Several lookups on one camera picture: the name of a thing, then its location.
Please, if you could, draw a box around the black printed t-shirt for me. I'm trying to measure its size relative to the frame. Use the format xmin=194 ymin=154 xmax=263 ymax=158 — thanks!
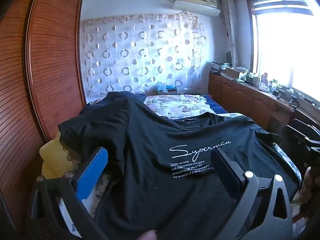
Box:
xmin=58 ymin=97 xmax=300 ymax=240

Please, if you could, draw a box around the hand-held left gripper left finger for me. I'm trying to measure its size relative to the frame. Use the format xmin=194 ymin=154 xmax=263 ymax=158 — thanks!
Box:
xmin=30 ymin=147 xmax=110 ymax=240

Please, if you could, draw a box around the person's left hand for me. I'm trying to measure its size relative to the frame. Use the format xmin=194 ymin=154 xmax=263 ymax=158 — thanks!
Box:
xmin=139 ymin=230 xmax=158 ymax=240

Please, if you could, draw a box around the blue tissue pack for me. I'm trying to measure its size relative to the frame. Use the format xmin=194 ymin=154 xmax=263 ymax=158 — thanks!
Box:
xmin=156 ymin=82 xmax=178 ymax=95

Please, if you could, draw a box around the white wall air conditioner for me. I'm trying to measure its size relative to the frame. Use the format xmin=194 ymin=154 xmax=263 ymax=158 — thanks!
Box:
xmin=173 ymin=0 xmax=221 ymax=17

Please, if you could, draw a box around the open cardboard box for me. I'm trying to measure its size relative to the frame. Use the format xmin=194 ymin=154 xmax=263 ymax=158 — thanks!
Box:
xmin=221 ymin=67 xmax=247 ymax=80

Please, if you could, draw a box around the long wooden sideboard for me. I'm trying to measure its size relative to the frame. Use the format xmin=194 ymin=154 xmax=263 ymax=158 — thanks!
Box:
xmin=208 ymin=72 xmax=320 ymax=140

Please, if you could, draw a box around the person's right hand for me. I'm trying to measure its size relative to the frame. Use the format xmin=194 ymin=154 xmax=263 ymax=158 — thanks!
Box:
xmin=301 ymin=166 xmax=317 ymax=205

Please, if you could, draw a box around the sheer circle-patterned wall curtain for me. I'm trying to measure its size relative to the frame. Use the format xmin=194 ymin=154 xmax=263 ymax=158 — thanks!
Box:
xmin=81 ymin=14 xmax=208 ymax=98

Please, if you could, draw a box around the brown wooden wardrobe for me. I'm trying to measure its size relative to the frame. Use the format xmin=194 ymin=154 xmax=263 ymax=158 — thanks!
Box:
xmin=0 ymin=0 xmax=87 ymax=230

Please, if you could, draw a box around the white patterned window curtain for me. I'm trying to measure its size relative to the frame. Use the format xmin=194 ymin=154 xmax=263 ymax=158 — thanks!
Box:
xmin=221 ymin=0 xmax=239 ymax=67

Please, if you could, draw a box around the yellow cloth with black lace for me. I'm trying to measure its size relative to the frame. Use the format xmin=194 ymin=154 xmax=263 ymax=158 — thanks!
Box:
xmin=39 ymin=132 xmax=83 ymax=180

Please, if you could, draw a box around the blue and white floral bedsheet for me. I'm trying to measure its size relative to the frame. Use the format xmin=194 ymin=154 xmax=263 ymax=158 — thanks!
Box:
xmin=58 ymin=112 xmax=303 ymax=239

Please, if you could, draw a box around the bright window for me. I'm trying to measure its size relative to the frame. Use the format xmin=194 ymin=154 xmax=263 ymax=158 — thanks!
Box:
xmin=246 ymin=0 xmax=320 ymax=105

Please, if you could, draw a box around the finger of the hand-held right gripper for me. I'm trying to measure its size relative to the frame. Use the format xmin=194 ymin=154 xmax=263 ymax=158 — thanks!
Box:
xmin=282 ymin=118 xmax=316 ymax=145

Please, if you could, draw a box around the black tool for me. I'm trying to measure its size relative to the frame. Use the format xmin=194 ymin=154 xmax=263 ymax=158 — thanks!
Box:
xmin=274 ymin=86 xmax=300 ymax=110

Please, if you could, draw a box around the bed with floral quilt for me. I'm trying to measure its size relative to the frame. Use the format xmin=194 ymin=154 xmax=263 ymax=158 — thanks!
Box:
xmin=144 ymin=94 xmax=229 ymax=120

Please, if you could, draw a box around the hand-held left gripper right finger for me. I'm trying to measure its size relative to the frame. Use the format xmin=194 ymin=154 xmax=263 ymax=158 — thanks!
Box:
xmin=210 ymin=147 xmax=293 ymax=240

